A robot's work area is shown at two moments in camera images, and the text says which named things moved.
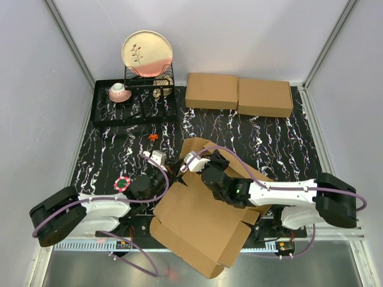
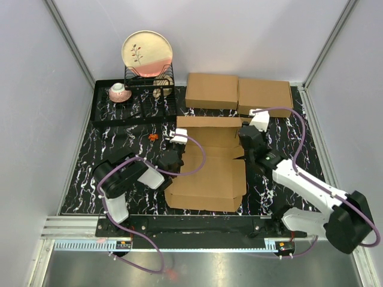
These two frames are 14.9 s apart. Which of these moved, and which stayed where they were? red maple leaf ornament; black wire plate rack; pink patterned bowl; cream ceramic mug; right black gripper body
Moved: right black gripper body
Stayed: red maple leaf ornament; cream ceramic mug; pink patterned bowl; black wire plate rack
